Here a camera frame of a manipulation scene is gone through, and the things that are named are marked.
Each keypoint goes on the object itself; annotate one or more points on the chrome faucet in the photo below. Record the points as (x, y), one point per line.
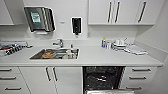
(59, 43)

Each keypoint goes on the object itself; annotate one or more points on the small white container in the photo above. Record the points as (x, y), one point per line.
(108, 45)

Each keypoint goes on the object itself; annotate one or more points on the stack of white dishes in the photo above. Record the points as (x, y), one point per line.
(119, 45)

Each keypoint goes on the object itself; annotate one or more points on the black wall soap dispenser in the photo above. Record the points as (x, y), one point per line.
(76, 26)

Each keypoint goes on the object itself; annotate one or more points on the white three-door wall cabinet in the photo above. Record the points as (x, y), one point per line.
(6, 11)
(123, 11)

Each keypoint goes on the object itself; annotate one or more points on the steel paper towel dispenser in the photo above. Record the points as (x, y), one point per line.
(38, 19)

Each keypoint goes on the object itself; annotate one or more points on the white cup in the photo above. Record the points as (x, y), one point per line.
(68, 54)

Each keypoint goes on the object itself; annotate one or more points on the white two-door base cabinet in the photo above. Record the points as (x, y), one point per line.
(66, 80)

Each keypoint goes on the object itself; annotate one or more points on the steel kitchen sink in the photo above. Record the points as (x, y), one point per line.
(36, 55)

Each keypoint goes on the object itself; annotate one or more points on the white wall outlet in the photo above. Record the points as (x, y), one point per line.
(89, 34)

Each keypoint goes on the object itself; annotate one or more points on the white dish cloth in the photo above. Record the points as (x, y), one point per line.
(136, 50)

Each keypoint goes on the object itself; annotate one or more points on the clear dish soap bottle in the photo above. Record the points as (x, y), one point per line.
(103, 43)

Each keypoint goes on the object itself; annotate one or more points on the orange bowl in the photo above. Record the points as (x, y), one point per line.
(48, 54)

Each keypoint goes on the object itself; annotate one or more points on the stainless steel dishwasher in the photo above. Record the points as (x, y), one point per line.
(103, 78)

